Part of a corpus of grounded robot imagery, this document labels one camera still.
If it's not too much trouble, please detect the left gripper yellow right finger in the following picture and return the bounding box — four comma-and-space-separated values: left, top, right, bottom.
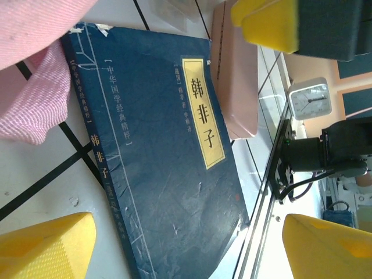
282, 213, 372, 279

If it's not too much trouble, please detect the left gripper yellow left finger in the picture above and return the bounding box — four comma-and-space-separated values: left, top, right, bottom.
0, 211, 97, 279

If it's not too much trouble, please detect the pink pencil case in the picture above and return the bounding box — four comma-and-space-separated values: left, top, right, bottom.
209, 1, 260, 141

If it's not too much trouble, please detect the dark blue book yellow label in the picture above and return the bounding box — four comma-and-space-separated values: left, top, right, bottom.
60, 24, 251, 279

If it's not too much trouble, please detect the pink student backpack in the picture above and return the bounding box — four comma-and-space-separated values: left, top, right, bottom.
0, 0, 101, 146

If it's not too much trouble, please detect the blue bag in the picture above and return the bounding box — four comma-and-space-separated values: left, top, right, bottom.
321, 201, 356, 230

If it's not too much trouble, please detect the white square clock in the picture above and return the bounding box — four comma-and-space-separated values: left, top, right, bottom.
287, 76, 333, 121

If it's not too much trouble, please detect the aluminium mounting rail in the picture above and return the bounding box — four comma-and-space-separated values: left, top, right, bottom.
232, 95, 291, 279

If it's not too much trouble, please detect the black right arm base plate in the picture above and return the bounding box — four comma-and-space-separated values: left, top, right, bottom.
270, 118, 296, 205

